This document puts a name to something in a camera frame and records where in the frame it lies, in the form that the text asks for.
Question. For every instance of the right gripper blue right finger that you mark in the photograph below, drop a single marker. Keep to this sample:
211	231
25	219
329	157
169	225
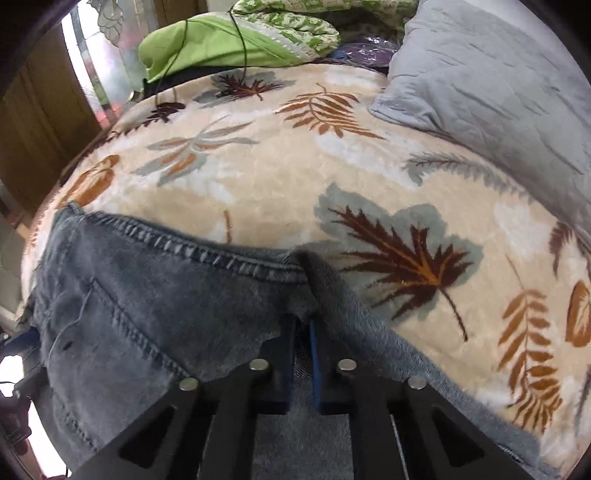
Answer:
400	429

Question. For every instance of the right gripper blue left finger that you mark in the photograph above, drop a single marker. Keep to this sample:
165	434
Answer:
203	430

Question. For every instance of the leaf patterned beige bedspread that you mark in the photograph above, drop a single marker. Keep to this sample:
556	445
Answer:
456	257

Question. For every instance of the green patterned quilt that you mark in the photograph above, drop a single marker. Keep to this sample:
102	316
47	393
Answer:
262	34

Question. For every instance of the grey washed denim pants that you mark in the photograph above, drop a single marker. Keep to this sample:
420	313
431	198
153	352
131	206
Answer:
126	309

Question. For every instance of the grey quilted pillow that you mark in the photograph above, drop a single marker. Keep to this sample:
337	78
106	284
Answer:
468	74

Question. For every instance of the purple plastic bag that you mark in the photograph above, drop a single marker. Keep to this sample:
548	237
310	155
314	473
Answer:
370	51

